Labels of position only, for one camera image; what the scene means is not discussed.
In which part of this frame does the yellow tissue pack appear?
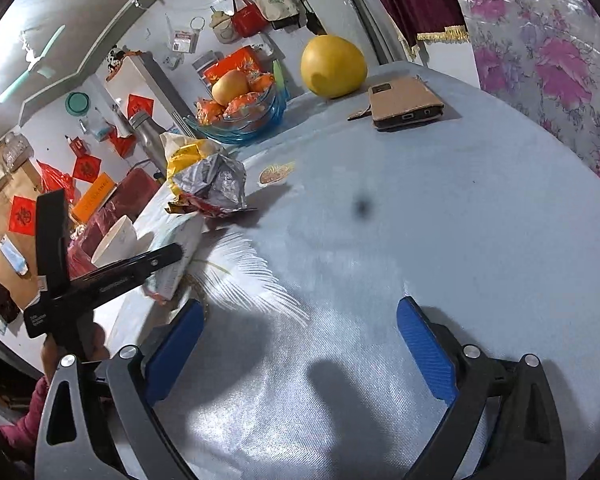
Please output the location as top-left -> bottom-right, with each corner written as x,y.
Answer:
160,131 -> 221,191

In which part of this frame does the crumpled silver foil packet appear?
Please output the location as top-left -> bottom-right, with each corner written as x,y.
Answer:
167,152 -> 258,218

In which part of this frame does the black white plush toy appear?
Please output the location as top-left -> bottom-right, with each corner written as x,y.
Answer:
105,47 -> 126,81

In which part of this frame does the phone in brown case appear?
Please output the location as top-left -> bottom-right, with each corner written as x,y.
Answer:
348,77 -> 445,132

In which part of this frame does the red plastic bag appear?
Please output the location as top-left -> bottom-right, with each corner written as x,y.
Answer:
36,160 -> 73,203

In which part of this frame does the white ceramic bowl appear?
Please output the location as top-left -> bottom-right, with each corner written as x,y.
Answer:
91,215 -> 137,268

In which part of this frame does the person's left hand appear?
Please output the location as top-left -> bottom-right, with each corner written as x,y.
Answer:
40,321 -> 112,378

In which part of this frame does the yellow red apple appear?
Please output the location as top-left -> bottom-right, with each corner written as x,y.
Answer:
211,70 -> 248,107

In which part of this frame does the orange gift box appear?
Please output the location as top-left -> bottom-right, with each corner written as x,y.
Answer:
202,46 -> 263,86

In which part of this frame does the steel thermos bottle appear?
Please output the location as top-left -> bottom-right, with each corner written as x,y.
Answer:
128,111 -> 168,173

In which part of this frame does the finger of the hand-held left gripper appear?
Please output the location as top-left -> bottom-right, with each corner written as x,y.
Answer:
35,191 -> 72,294
70,243 -> 185,306

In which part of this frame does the hanging clear plastic bag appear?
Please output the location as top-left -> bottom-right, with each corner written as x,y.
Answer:
82,110 -> 111,141

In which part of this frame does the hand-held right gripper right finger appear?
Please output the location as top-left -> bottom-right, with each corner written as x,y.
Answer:
396,296 -> 567,480

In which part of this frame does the teal ceiling fan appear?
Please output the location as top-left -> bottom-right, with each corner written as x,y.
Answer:
0,25 -> 66,103

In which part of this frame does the long orange box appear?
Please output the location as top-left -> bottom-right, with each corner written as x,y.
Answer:
72,172 -> 116,222

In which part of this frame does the dark red curtain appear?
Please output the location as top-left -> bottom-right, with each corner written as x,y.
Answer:
360,0 -> 468,61

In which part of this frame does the round printed foil lid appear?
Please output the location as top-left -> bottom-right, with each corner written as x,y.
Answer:
258,161 -> 296,187

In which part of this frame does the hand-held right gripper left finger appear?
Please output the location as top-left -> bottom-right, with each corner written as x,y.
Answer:
34,298 -> 206,480

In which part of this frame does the red hanging cloth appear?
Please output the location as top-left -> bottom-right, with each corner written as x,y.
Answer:
109,127 -> 133,156

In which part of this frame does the red tote bag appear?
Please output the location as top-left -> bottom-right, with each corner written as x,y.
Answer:
230,0 -> 268,38

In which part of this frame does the beige hanging bag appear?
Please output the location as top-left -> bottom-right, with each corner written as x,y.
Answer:
210,6 -> 238,43

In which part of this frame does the red diamond paper decoration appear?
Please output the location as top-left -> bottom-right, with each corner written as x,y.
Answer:
8,196 -> 37,235
72,155 -> 102,184
126,94 -> 155,120

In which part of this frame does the yellow pomelo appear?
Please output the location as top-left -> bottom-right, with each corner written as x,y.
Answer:
300,35 -> 368,98

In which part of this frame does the white printed plastic packet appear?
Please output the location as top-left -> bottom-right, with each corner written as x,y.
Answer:
142,217 -> 206,303

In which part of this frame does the blue glass fruit bowl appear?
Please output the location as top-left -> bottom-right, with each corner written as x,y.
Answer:
182,72 -> 287,147

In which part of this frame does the clear hanging handbag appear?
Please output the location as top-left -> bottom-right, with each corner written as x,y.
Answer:
2,132 -> 33,171

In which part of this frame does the white refrigerator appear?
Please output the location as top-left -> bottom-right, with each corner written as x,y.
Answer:
105,52 -> 181,131

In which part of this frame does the pink floral plastic sheet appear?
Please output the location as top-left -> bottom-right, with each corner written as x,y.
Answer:
440,0 -> 600,201

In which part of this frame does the blue white wall item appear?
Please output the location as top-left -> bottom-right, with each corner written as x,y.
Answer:
0,234 -> 30,276

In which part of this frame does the teal round basin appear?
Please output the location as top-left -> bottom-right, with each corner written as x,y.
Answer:
65,91 -> 91,117

